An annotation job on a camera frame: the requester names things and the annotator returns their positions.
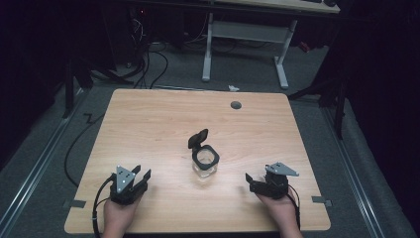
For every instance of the person's right hand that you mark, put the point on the person's right hand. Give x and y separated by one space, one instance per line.
281 213

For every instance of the round grey table grommet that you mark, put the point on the round grey table grommet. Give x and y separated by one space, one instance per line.
235 105

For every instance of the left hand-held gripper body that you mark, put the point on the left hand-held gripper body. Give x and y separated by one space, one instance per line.
123 185

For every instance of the person's left hand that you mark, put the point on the person's left hand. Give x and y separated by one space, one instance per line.
117 216

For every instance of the clear glass jar, black flip lid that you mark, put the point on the clear glass jar, black flip lid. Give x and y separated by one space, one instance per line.
204 158

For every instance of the white paper scrap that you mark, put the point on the white paper scrap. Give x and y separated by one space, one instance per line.
233 88

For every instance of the black metal stand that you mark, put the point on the black metal stand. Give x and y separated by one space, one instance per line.
339 105
68 92

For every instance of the grey tape strip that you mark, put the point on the grey tape strip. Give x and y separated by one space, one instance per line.
75 204
321 200

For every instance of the white metal desk frame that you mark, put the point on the white metal desk frame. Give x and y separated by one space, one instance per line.
246 36

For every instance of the metal floor rail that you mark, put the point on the metal floor rail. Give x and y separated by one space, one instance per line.
36 168
353 165

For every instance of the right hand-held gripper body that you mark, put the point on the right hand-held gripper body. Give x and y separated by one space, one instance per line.
276 185

